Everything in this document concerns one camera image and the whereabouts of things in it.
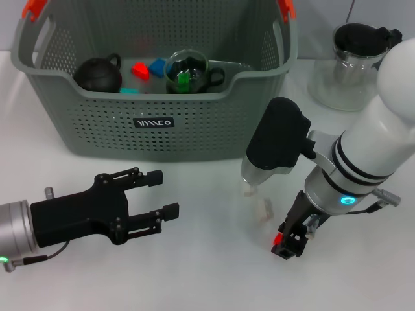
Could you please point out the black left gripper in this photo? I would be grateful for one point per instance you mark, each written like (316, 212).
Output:
(78, 214)

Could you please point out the blue square toy brick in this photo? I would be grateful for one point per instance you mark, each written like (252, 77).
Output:
(158, 67)

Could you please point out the glass teacup with black base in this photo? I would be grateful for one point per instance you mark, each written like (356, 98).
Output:
(186, 63)

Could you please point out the teal square toy brick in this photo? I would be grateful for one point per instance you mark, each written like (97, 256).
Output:
(129, 90)

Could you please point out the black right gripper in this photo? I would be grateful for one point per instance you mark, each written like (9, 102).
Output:
(303, 214)

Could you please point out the clear toy brick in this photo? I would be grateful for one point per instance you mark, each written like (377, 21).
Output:
(249, 191)
(264, 210)

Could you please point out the green toy brick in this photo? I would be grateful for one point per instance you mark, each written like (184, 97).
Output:
(183, 81)

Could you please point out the glass teapot with black lid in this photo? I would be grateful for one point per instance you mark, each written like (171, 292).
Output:
(356, 35)

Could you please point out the black clay teapot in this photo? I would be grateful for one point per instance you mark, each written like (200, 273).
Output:
(97, 76)

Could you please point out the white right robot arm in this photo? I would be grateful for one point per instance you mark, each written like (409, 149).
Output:
(373, 139)

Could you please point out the grey-green perforated storage basket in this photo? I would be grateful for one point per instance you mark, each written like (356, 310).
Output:
(194, 136)

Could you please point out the orange-red notched toy brick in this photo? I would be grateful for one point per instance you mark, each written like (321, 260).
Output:
(277, 239)

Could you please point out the bright red toy brick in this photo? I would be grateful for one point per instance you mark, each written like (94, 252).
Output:
(140, 71)

